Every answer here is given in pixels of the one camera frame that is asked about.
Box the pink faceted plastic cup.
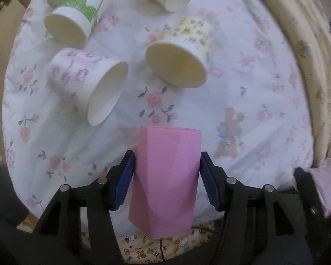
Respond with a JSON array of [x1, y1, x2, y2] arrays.
[[128, 126, 202, 239]]

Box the pink patterned paper cup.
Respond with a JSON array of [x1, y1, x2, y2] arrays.
[[47, 47, 128, 126]]

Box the yellow patterned paper cup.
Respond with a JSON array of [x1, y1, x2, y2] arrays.
[[145, 16, 213, 89]]

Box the white green-print paper cup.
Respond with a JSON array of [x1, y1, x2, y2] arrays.
[[44, 0, 112, 49]]

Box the white floral bed sheet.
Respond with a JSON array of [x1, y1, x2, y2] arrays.
[[2, 0, 314, 235]]

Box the cream bear-print duvet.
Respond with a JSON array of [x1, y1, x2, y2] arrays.
[[263, 0, 331, 167]]

